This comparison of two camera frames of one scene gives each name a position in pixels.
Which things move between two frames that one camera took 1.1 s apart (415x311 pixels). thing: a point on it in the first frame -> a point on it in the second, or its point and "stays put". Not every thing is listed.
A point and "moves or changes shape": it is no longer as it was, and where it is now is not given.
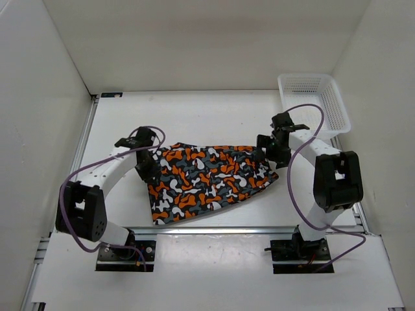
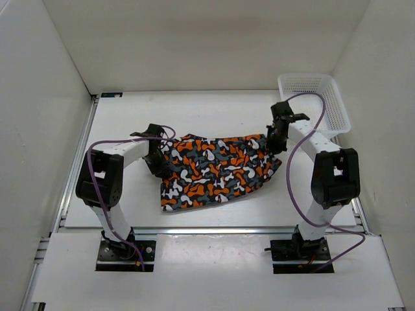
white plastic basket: (320, 89) stays put
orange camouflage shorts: (190, 180) moves or changes shape
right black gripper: (283, 160) -> (273, 148)
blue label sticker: (111, 94) stays put
